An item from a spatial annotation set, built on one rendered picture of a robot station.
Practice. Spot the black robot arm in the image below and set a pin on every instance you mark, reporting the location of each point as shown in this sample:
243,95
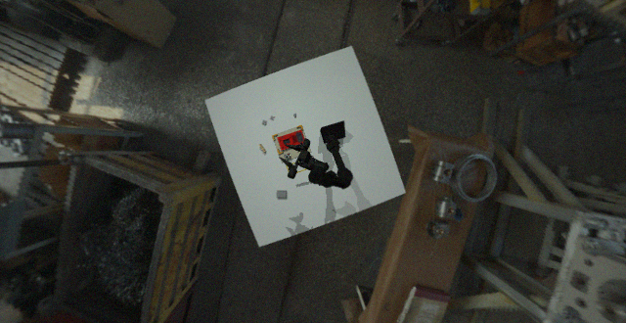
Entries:
317,174

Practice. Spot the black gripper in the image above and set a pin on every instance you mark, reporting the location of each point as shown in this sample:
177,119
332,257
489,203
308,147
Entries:
293,168

